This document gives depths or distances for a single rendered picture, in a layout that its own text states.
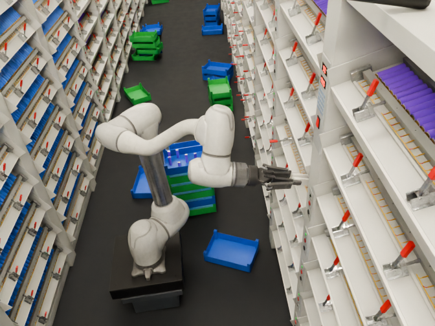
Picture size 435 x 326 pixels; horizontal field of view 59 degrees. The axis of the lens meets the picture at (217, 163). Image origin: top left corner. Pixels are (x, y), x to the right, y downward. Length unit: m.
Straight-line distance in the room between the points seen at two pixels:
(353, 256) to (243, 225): 1.63
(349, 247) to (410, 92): 0.44
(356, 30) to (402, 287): 0.56
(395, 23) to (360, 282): 0.62
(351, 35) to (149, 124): 1.07
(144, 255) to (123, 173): 1.32
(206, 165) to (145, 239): 0.76
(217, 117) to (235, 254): 1.37
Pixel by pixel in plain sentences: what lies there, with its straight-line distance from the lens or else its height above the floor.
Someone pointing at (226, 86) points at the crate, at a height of 0.16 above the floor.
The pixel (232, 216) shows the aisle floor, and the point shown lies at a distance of 2.72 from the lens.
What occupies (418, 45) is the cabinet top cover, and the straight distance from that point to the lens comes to 0.64.
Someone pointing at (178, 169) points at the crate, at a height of 0.43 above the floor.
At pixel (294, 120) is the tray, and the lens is 1.58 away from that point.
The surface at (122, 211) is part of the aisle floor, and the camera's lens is 2.91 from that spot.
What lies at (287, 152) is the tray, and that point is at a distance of 1.73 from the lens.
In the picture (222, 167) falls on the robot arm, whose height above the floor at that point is 1.14.
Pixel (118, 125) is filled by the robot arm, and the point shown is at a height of 1.10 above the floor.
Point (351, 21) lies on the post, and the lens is 0.97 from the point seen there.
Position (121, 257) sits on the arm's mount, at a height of 0.27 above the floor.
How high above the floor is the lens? 1.98
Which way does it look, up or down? 39 degrees down
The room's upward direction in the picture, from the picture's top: 5 degrees counter-clockwise
